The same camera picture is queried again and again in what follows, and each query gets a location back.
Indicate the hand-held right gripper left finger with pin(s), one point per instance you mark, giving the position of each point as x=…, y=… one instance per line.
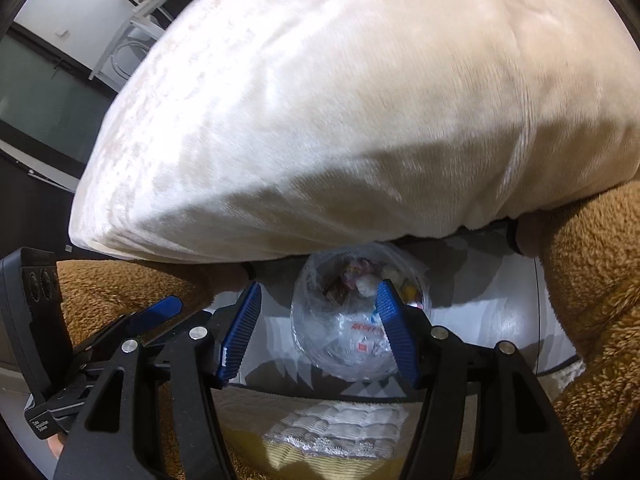
x=240, y=335

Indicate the white plastic bag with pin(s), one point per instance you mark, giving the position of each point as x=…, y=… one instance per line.
x=367, y=286

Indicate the chair with grey cushion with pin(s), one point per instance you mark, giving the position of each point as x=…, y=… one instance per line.
x=125, y=52

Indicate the dark sliding door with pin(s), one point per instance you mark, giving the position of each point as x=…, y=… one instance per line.
x=40, y=110

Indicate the pink packet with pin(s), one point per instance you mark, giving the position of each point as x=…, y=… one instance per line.
x=352, y=271

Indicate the beige mat with white lace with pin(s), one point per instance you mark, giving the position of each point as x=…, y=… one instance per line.
x=345, y=425

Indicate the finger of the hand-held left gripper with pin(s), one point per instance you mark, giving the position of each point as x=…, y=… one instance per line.
x=200, y=319
x=160, y=307

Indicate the white desk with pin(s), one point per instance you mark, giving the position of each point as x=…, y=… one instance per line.
x=150, y=15

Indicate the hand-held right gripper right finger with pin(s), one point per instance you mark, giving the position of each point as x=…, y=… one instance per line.
x=397, y=335

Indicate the dark red wrapper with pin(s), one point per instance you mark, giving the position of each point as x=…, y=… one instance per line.
x=334, y=288

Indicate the red yellow snack packet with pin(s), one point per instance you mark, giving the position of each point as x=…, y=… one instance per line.
x=409, y=291

